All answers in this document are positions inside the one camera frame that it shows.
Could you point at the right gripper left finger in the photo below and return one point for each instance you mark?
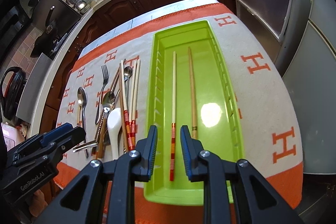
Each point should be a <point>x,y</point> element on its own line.
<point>103,192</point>

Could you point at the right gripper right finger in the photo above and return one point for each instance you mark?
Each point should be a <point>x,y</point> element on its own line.
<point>255,199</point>

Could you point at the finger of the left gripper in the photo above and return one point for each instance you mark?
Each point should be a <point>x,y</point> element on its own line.
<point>42,140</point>
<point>71,139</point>

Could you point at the large steel spoon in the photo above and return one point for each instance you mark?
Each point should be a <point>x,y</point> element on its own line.
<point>82,100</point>

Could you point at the white ceramic soup spoon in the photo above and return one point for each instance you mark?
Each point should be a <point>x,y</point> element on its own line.
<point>114,125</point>

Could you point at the light chopstick red end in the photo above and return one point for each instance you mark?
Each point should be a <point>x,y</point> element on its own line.
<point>173,118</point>

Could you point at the small steel spoon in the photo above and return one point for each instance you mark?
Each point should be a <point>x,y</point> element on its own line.
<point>107,104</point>

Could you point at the long bamboo chopstick black band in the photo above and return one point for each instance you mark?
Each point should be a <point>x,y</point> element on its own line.
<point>193,96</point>

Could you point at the steel fork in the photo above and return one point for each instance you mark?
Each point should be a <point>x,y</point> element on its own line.
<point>105,76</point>

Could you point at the wide steel serving spoon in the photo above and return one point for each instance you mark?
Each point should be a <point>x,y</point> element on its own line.
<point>91,144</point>

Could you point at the pale chopstick orange end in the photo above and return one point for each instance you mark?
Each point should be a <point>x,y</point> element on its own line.
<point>134,102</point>

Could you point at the metal twisted chopstick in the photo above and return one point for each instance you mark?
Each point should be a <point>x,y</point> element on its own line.
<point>112,88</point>

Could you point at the person's left hand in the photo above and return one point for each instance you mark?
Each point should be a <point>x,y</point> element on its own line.
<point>38,203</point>

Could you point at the orange white H-pattern cloth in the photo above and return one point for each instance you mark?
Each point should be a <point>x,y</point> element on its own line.
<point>270,130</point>

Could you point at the green plastic utensil tray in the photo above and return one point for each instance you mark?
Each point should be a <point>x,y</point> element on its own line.
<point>189,84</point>

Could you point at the grey cabinet appliance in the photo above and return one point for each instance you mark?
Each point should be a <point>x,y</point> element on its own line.
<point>278,25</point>

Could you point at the black pot with handle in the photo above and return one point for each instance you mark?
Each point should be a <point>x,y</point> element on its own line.
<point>12,95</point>

